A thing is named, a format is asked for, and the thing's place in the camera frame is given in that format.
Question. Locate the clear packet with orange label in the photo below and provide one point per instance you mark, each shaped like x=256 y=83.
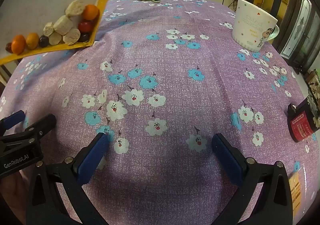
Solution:
x=295 y=190

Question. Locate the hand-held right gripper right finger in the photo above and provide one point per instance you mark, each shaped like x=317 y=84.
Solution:
x=228 y=161

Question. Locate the red tomato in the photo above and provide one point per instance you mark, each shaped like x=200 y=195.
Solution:
x=85 y=26

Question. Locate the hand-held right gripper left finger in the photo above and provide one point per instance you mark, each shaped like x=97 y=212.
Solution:
x=93 y=158

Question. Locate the dark plum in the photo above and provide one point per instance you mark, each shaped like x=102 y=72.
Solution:
x=84 y=37
x=43 y=41

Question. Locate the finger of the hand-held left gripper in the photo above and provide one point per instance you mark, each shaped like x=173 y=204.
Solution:
x=42 y=127
x=13 y=118

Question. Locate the red date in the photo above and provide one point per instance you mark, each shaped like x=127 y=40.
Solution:
x=8 y=47

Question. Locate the purple floral tablecloth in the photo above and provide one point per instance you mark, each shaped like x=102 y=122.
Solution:
x=170 y=95

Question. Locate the glass panel door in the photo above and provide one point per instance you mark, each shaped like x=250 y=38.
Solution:
x=300 y=29

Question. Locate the orange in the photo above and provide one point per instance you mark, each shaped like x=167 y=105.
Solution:
x=91 y=12
x=32 y=41
x=18 y=44

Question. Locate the patterned box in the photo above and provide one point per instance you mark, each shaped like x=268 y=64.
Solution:
x=313 y=82

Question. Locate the black jar with red label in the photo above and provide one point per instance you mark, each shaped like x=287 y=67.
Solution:
x=301 y=125

